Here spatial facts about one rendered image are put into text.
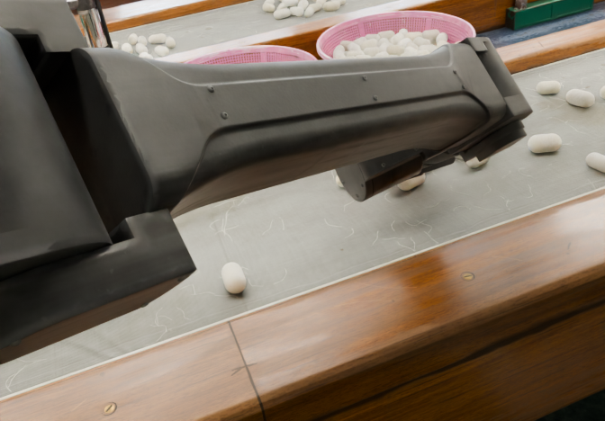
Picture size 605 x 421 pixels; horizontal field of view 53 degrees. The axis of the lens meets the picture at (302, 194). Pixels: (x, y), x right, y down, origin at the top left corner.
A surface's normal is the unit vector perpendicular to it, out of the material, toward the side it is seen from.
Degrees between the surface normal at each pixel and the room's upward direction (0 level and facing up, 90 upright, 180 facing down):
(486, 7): 90
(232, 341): 0
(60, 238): 52
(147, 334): 0
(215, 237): 0
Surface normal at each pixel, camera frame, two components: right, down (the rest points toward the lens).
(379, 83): 0.64, -0.44
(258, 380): -0.11, -0.83
